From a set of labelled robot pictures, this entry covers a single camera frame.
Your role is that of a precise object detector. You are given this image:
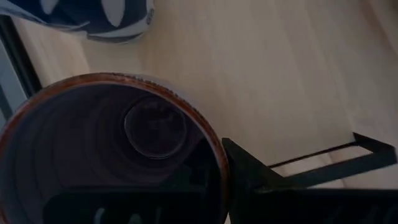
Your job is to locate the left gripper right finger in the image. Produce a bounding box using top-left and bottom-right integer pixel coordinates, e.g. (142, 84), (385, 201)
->
(221, 138), (295, 224)

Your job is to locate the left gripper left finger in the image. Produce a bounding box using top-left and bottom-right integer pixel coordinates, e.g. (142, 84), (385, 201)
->
(169, 139), (220, 190)

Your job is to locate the white mug blue pattern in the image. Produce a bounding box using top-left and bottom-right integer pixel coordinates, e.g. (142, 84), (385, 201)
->
(0, 0), (155, 44)

